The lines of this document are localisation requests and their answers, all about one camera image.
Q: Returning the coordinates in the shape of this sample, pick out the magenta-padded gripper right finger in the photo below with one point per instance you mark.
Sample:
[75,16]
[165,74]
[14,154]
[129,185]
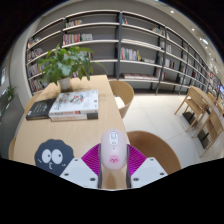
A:
[148,170]

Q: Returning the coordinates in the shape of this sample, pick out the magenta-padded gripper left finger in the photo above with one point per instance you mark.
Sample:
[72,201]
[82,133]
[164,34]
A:
[78,171]

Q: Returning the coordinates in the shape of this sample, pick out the pale pink computer mouse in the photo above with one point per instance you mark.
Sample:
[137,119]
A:
[114,150]

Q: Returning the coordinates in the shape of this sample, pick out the dark cartoon-face mouse pad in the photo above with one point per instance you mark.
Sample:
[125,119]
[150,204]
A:
[50,156]

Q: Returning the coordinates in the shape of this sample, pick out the curved light wooden chair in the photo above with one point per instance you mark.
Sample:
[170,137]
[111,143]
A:
[160,150]
[123,91]

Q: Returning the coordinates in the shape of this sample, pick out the thick white illustrated book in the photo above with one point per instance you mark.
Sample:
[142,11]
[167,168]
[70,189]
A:
[76,101]

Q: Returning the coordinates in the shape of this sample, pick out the black hardcover book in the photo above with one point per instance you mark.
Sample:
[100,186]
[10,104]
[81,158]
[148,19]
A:
[40,110]

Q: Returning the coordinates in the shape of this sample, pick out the slatted wooden chair group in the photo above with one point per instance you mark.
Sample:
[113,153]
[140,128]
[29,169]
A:
[193,103]

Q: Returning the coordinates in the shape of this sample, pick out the long light wooden side table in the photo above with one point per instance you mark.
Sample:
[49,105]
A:
[208,100]

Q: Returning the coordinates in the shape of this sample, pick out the small green floor plant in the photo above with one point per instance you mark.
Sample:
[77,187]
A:
[10,92]

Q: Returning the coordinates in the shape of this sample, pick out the green potted plant white pot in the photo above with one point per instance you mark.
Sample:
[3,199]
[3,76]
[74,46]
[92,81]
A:
[65,65]

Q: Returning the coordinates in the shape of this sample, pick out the ceiling light group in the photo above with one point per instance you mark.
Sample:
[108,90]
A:
[205,41]

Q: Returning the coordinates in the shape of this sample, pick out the grey wall shelf unit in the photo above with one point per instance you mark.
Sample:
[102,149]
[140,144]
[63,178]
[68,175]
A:
[143,36]

